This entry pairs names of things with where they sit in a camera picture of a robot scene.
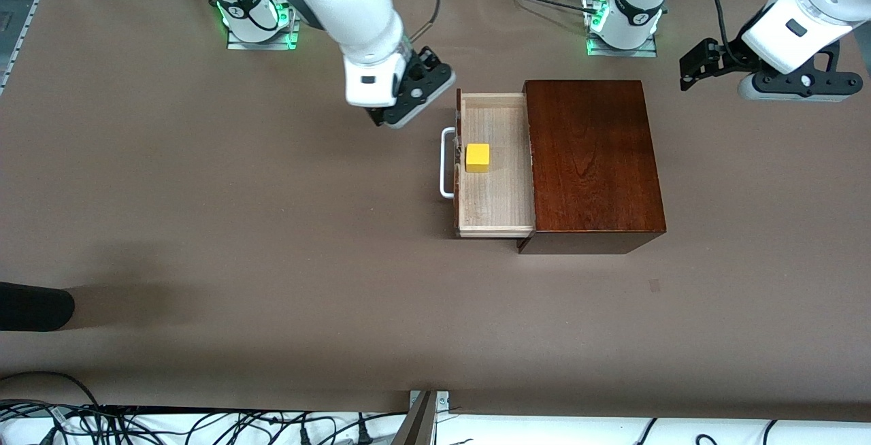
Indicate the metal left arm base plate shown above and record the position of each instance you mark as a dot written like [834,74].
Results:
[639,52]

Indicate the grey aluminium post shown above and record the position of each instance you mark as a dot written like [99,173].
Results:
[416,424]

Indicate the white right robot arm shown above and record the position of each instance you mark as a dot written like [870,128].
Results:
[354,16]

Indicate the yellow block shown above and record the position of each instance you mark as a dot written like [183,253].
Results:
[478,158]

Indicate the silver corner bracket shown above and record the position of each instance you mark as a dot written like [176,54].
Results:
[442,401]

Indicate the brown paper table cover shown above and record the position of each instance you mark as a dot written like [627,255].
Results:
[272,261]

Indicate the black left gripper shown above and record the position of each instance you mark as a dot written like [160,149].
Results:
[722,57]

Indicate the black ribbed cylinder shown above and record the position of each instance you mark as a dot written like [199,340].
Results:
[34,307]

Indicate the dark brown wooden cabinet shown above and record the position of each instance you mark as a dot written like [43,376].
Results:
[599,166]

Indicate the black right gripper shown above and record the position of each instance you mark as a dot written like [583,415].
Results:
[429,61]

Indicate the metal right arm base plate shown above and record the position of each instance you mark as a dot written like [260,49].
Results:
[262,45]

